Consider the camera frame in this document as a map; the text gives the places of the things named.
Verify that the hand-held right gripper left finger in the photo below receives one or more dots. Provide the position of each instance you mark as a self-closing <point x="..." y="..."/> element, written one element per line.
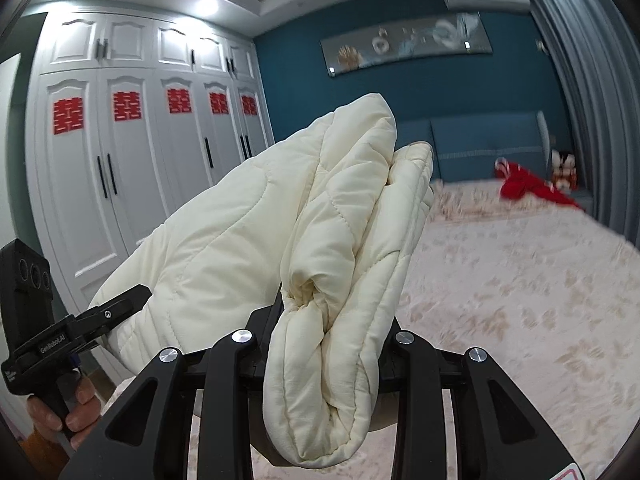
<point x="260" y="325"/>

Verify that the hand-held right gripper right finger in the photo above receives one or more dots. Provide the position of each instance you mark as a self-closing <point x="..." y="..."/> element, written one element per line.
<point x="400" y="355"/>

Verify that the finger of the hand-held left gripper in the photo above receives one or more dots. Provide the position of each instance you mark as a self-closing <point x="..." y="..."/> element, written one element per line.
<point x="117" y="310"/>

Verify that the cream quilted jacket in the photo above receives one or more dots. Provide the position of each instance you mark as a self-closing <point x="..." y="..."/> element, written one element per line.
<point x="240" y="240"/>

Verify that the person's left hand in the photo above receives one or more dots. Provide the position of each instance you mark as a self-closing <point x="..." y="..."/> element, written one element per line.
<point x="82" y="392"/>

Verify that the bed with pink floral bedspread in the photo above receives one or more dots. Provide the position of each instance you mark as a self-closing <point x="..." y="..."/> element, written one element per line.
<point x="525" y="310"/>

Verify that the white wardrobe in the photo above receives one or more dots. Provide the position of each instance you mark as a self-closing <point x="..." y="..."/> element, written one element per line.
<point x="150" y="170"/>

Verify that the red paper wardrobe decal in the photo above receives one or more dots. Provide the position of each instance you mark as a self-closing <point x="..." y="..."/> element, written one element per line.
<point x="218" y="102"/>
<point x="127" y="106"/>
<point x="248" y="105"/>
<point x="178" y="101"/>
<point x="69" y="116"/>

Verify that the red garment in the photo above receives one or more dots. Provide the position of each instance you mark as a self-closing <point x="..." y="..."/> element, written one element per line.
<point x="525" y="182"/>

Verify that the blue upholstered headboard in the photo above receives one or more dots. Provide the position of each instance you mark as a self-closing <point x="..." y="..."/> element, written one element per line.
<point x="480" y="150"/>

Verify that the pair of small dolls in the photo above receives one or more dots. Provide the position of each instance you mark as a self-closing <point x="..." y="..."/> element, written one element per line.
<point x="564" y="170"/>

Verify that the ceiling spotlight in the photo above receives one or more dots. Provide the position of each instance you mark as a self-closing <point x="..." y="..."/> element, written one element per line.
<point x="207" y="6"/>

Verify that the grey-blue curtain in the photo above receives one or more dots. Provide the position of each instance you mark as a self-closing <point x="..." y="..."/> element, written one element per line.
<point x="590" y="85"/>

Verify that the long framed wall picture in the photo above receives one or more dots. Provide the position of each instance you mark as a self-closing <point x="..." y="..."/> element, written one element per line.
<point x="405" y="42"/>

